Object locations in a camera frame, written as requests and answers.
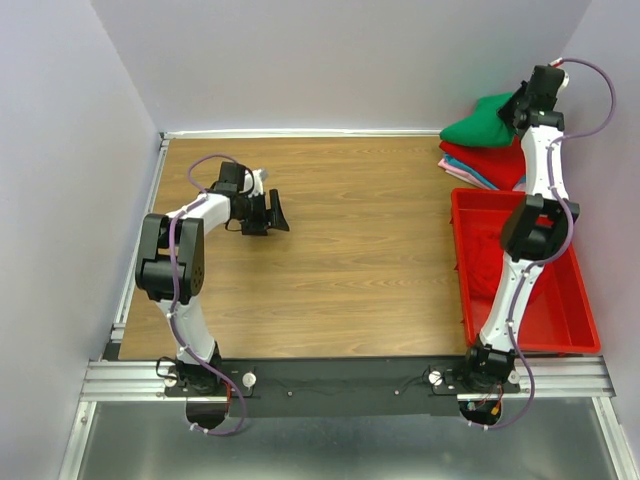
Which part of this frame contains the red folded t shirt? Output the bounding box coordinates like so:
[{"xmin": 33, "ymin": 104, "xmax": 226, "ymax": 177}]
[{"xmin": 439, "ymin": 139, "xmax": 526, "ymax": 190}]

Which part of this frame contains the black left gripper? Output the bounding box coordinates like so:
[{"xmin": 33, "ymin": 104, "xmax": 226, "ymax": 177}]
[{"xmin": 235, "ymin": 189, "xmax": 289, "ymax": 236}]

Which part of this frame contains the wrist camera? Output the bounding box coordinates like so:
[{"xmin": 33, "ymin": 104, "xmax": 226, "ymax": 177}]
[
  {"xmin": 557, "ymin": 70, "xmax": 570, "ymax": 94},
  {"xmin": 242, "ymin": 168, "xmax": 268, "ymax": 197}
]

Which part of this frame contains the red plastic bin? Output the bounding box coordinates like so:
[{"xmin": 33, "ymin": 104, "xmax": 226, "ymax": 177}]
[{"xmin": 451, "ymin": 188, "xmax": 601, "ymax": 354}]

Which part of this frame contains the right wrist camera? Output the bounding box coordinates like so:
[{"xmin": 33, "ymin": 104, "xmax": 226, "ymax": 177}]
[{"xmin": 557, "ymin": 70, "xmax": 570, "ymax": 94}]

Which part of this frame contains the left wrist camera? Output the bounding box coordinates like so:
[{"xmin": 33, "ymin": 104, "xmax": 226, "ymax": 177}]
[{"xmin": 242, "ymin": 168, "xmax": 268, "ymax": 197}]

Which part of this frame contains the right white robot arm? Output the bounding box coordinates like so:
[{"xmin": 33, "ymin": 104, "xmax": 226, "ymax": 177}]
[{"xmin": 477, "ymin": 65, "xmax": 579, "ymax": 360}]

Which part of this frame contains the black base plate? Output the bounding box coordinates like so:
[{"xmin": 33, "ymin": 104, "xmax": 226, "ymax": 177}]
[{"xmin": 156, "ymin": 356, "xmax": 520, "ymax": 429}]

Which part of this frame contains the pink folded t shirt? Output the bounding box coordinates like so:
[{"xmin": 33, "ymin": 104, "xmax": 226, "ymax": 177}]
[{"xmin": 438, "ymin": 158, "xmax": 498, "ymax": 190}]

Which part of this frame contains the aluminium frame rail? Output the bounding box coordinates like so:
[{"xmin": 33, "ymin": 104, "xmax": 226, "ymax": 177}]
[{"xmin": 80, "ymin": 356, "xmax": 615, "ymax": 402}]

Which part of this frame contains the green t shirt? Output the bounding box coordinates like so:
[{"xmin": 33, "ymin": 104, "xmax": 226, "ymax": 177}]
[{"xmin": 440, "ymin": 93, "xmax": 514, "ymax": 148}]

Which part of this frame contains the blue folded t shirt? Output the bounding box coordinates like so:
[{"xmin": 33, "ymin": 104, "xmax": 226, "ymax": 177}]
[{"xmin": 443, "ymin": 154, "xmax": 498, "ymax": 190}]

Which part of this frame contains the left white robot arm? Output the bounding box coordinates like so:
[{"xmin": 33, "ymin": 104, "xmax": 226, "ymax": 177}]
[{"xmin": 135, "ymin": 155, "xmax": 290, "ymax": 395}]

